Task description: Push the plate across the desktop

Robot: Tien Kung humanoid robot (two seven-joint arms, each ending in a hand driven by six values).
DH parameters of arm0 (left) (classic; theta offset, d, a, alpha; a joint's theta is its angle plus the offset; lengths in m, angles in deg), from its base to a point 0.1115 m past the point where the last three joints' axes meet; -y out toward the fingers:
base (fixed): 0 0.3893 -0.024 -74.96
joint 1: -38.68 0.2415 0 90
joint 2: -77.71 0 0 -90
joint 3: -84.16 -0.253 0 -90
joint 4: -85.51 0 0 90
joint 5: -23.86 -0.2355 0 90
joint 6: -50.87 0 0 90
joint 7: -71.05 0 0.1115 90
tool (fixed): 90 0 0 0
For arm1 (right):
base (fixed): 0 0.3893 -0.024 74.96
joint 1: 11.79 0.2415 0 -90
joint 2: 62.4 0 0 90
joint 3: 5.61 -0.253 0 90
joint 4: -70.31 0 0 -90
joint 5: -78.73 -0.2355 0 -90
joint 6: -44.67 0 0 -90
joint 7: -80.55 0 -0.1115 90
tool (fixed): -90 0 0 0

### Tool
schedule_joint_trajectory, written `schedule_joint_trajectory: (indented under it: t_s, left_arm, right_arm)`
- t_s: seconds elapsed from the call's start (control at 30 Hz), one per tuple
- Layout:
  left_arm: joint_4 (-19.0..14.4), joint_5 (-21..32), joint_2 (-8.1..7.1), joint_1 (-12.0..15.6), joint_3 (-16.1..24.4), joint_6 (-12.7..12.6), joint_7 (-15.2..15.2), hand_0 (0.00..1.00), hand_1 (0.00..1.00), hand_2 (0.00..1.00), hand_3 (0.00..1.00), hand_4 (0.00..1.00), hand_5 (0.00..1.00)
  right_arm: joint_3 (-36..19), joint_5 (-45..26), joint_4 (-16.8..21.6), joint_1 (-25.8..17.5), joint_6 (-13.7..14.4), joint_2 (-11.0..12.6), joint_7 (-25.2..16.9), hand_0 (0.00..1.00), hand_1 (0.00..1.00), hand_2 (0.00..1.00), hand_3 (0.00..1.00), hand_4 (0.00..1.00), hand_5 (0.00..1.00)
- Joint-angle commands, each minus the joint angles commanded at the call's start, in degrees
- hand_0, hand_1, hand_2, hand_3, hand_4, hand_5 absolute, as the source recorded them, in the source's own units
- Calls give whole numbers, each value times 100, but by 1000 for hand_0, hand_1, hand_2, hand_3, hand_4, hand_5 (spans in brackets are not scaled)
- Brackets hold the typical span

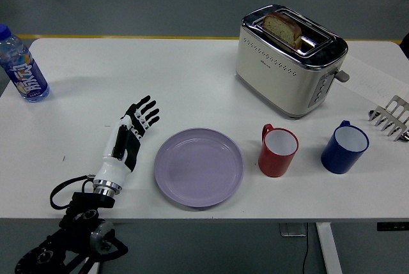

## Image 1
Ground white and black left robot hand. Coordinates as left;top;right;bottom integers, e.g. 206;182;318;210
92;95;160;189

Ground purple round plate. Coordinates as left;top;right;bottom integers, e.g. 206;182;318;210
153;127;245;209

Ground clear bottle with blue label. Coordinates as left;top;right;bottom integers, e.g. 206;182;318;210
0;24;50;103

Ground red mug with white inside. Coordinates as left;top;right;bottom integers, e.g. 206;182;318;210
258;123;300;178

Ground cream and chrome toaster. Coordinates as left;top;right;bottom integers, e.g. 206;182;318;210
235;4;351;120

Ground grey box under table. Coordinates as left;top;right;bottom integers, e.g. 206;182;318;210
279;223;308;238

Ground slice of toast bread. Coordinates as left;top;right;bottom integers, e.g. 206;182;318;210
262;11;303;49

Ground blue mug with white inside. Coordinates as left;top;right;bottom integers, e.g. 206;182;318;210
320;120;370;175

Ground white table leg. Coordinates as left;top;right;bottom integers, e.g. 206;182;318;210
315;222;343;274

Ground white paper sheet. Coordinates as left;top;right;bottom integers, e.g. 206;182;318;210
341;52;409;108

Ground black desk control panel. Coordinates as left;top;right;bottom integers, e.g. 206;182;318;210
376;221;409;232

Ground silver metal toast rack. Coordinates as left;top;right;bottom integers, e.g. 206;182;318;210
367;95;409;142

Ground black cable under table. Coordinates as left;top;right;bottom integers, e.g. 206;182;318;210
299;236;310;274

